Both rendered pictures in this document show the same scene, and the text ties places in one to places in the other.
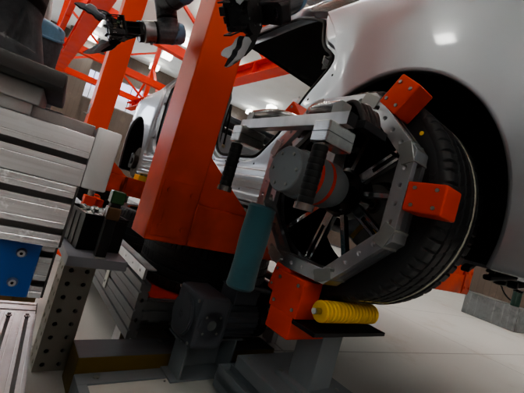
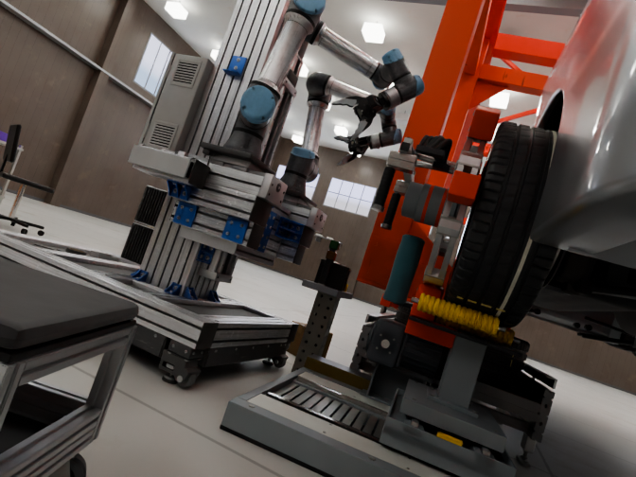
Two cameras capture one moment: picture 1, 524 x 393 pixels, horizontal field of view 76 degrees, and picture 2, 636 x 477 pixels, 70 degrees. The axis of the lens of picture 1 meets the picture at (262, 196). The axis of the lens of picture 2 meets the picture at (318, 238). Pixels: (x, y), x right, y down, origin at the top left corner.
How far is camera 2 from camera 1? 123 cm
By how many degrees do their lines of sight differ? 53
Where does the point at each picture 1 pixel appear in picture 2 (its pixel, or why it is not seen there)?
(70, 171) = (255, 189)
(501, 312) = not seen: outside the picture
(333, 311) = (426, 299)
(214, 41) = (413, 132)
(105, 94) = not seen: hidden behind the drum
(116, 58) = (433, 180)
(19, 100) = (243, 167)
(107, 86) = not seen: hidden behind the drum
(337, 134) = (397, 158)
